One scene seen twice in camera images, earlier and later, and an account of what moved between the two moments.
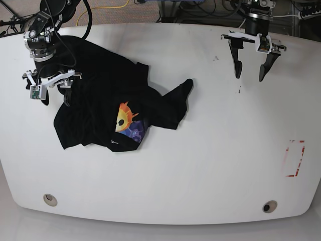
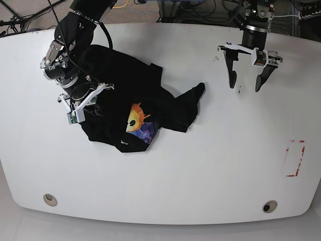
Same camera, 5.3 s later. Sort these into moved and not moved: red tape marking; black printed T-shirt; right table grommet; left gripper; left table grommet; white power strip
Moved: left gripper; black printed T-shirt
Not moved: right table grommet; left table grommet; red tape marking; white power strip
